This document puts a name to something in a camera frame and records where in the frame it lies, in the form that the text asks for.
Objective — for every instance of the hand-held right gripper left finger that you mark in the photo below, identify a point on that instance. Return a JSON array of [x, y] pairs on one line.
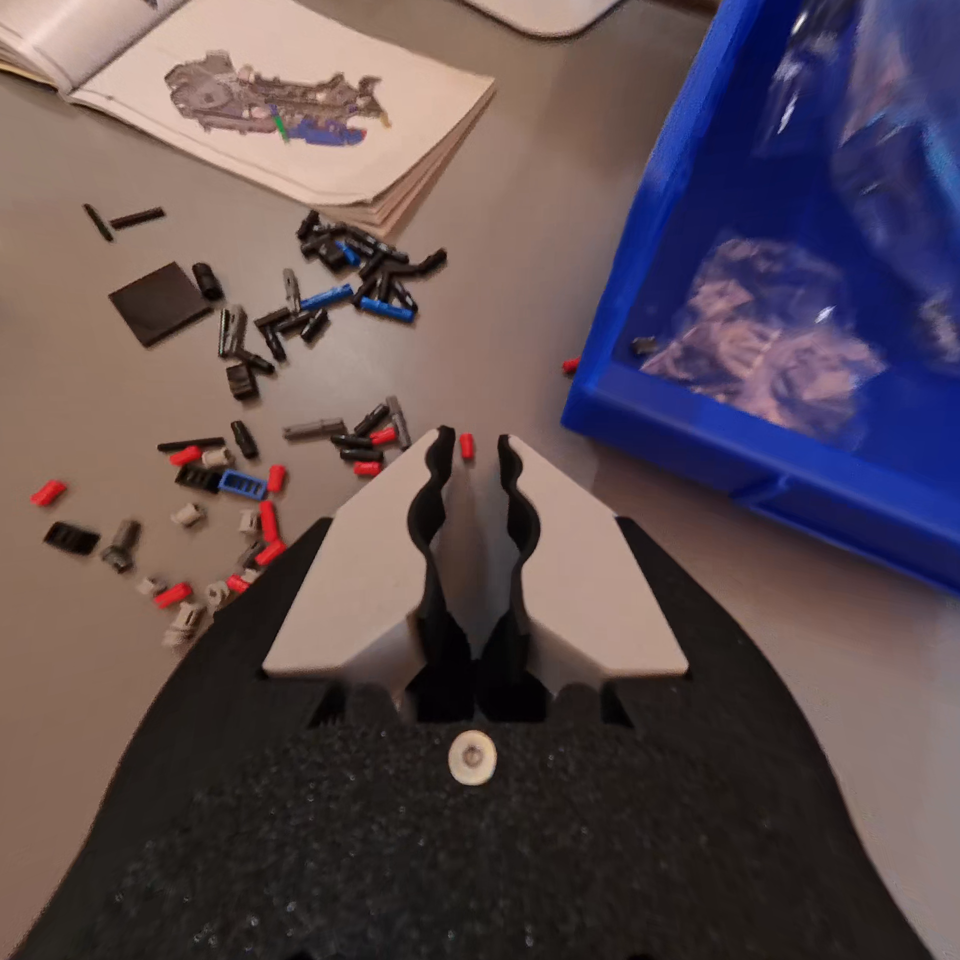
[[360, 585]]

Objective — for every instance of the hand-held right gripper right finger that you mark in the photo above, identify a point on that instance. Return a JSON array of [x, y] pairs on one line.
[[592, 592]]

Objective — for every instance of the small black lego part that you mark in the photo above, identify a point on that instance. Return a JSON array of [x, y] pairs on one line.
[[643, 346]]

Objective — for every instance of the scattered small lego pieces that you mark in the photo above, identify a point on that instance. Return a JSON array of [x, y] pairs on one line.
[[386, 307]]

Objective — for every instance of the black square lego tile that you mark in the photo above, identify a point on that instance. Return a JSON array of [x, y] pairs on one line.
[[159, 302]]

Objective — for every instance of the lego instruction booklet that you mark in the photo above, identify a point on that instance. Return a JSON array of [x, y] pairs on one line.
[[300, 150]]

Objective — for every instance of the blue plastic bin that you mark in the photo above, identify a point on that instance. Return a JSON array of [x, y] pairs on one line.
[[675, 390]]

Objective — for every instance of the plastic bag of brown parts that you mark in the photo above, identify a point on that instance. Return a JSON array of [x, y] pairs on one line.
[[757, 345]]

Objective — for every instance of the clear plastic bag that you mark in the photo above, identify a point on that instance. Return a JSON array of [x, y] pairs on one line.
[[892, 150]]

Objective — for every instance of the white rounded object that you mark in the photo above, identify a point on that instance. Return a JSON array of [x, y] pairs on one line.
[[547, 15]]

